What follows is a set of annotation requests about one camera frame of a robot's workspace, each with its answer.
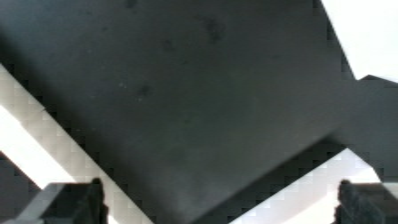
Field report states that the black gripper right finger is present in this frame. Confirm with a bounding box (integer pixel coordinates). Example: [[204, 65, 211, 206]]
[[332, 180, 398, 224]]

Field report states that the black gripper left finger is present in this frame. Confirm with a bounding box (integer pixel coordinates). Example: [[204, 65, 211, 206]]
[[14, 178, 108, 224]]

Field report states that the white U-shaped frame barrier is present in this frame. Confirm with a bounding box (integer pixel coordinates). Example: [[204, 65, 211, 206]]
[[0, 63, 398, 224]]

